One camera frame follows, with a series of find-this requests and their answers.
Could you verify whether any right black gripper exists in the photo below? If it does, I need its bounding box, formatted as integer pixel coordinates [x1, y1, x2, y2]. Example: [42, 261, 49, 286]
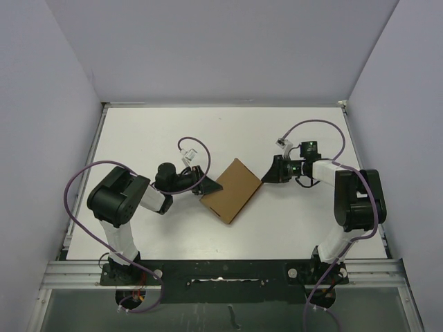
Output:
[261, 155, 305, 184]

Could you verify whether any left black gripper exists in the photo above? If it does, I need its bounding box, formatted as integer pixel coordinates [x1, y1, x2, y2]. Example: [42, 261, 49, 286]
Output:
[168, 165, 222, 195]

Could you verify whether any brown cardboard box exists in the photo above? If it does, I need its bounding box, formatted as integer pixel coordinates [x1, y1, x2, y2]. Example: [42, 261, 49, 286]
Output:
[200, 158, 262, 225]

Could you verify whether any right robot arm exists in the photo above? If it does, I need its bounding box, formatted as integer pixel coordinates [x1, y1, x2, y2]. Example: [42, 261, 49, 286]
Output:
[262, 138, 387, 283]

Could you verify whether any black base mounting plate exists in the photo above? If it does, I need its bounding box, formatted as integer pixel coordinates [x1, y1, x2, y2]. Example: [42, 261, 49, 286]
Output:
[100, 258, 349, 308]

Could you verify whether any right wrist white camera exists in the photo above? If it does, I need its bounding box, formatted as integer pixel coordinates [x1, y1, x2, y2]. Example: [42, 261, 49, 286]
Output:
[275, 138, 293, 158]

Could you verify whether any wrist white camera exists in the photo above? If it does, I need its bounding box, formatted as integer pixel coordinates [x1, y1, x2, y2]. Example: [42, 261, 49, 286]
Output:
[180, 149, 198, 167]
[275, 138, 293, 158]

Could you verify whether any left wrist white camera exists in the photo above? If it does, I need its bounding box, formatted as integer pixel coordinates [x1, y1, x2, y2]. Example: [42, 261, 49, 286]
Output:
[180, 149, 198, 167]

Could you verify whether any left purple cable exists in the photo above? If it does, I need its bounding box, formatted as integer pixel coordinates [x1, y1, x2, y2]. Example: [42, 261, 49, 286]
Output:
[64, 137, 212, 314]

